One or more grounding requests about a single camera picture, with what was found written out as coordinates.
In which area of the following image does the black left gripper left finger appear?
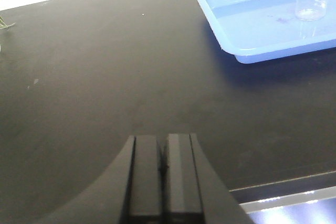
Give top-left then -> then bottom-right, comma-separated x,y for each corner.
36,135 -> 163,223

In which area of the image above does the blue plastic tray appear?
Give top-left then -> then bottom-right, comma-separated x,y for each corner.
197,0 -> 335,63

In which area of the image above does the green plant sprig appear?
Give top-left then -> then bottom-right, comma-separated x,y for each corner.
0,16 -> 16,29

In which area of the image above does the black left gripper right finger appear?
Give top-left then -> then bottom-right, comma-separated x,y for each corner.
164,134 -> 253,223

